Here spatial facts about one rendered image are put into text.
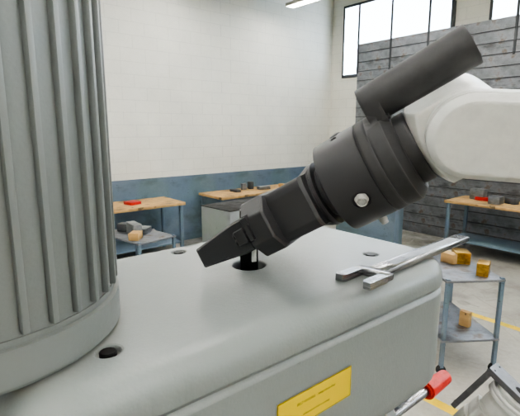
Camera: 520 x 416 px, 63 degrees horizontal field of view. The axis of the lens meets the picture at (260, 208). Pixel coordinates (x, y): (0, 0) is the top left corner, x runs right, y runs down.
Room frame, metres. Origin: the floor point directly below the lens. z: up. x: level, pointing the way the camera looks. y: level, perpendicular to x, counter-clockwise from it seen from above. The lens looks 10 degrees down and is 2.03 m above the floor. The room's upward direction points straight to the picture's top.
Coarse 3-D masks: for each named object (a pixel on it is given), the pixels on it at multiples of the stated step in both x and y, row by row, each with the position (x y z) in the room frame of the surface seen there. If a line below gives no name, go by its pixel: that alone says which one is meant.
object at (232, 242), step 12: (228, 228) 0.39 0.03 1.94; (240, 228) 0.38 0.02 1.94; (216, 240) 0.39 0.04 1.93; (228, 240) 0.39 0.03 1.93; (240, 240) 0.38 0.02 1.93; (204, 252) 0.40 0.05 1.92; (216, 252) 0.39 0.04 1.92; (228, 252) 0.39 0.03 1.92; (240, 252) 0.38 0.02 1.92; (204, 264) 0.40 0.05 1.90
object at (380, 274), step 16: (448, 240) 0.52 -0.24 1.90; (464, 240) 0.53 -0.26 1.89; (400, 256) 0.45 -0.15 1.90; (416, 256) 0.45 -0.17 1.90; (432, 256) 0.47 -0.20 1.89; (336, 272) 0.40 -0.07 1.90; (352, 272) 0.40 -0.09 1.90; (368, 272) 0.40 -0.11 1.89; (384, 272) 0.40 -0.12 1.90; (368, 288) 0.37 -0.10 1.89
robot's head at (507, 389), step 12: (492, 372) 0.55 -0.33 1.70; (504, 372) 0.56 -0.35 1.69; (480, 384) 0.55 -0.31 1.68; (492, 384) 0.55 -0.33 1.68; (504, 384) 0.53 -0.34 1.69; (516, 384) 0.54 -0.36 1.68; (468, 396) 0.58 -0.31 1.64; (504, 396) 0.52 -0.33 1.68; (516, 396) 0.52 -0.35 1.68; (516, 408) 0.51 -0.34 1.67
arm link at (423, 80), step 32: (416, 64) 0.35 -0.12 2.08; (448, 64) 0.34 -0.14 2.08; (384, 96) 0.36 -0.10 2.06; (416, 96) 0.36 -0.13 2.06; (448, 96) 0.33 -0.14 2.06; (352, 128) 0.38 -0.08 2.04; (384, 128) 0.36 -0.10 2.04; (416, 128) 0.34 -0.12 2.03; (384, 160) 0.35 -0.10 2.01; (416, 160) 0.35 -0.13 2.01; (384, 192) 0.35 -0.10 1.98; (416, 192) 0.35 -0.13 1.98
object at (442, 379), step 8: (440, 376) 0.52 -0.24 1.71; (448, 376) 0.52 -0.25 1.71; (432, 384) 0.50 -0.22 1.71; (440, 384) 0.51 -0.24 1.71; (448, 384) 0.52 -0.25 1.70; (424, 392) 0.49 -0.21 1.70; (432, 392) 0.50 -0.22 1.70; (408, 400) 0.47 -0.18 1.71; (416, 400) 0.48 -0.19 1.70; (400, 408) 0.46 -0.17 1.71; (408, 408) 0.47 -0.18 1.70
